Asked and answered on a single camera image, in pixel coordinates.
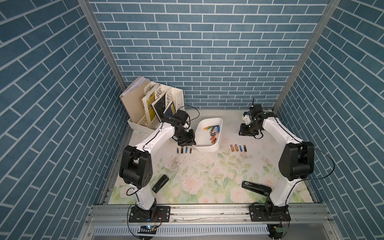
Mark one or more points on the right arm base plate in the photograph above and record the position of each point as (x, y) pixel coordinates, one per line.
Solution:
(269, 214)

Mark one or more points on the black stapler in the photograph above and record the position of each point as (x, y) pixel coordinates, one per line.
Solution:
(160, 183)
(257, 188)

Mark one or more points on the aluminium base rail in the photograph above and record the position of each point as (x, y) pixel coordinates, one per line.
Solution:
(308, 222)

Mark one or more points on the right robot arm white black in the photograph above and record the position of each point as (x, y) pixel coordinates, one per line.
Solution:
(296, 161)

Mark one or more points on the white plastic storage box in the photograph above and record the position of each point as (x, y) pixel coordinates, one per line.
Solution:
(208, 141)

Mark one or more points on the yellow cover book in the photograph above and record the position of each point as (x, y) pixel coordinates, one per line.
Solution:
(148, 99)

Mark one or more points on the black cover book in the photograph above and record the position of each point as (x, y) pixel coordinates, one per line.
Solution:
(159, 106)

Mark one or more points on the white perforated file organizer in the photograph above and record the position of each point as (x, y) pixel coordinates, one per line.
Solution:
(172, 95)

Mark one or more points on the white vented cable duct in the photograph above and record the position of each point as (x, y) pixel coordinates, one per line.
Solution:
(183, 230)

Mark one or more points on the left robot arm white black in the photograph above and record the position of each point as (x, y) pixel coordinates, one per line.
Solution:
(136, 165)

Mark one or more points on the dark blue book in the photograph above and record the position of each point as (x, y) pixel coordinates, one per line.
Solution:
(170, 110)

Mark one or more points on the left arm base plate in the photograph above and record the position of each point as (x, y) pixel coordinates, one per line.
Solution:
(155, 214)

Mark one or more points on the black stapler left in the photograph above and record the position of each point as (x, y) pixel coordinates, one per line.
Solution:
(160, 183)

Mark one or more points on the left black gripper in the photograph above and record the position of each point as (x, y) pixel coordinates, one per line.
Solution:
(190, 141)

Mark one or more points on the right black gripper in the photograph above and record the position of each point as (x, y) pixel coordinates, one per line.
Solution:
(242, 132)

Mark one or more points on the black stapler right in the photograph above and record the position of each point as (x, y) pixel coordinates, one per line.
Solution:
(257, 188)

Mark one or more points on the beige paper folder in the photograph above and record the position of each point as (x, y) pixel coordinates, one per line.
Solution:
(132, 98)

